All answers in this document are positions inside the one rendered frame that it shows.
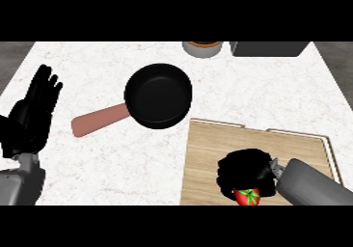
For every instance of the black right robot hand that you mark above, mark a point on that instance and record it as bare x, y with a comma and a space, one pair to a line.
246, 173

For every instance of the dark grey box appliance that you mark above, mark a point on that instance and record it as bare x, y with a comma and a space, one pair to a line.
270, 48

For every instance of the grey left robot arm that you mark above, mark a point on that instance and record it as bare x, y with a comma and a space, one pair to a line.
18, 183

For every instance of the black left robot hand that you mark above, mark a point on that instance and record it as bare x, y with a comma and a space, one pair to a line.
30, 115

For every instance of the pale wooden tray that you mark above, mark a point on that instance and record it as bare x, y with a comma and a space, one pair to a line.
241, 144

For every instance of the grey cylindrical container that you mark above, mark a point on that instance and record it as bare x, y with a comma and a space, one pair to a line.
203, 49

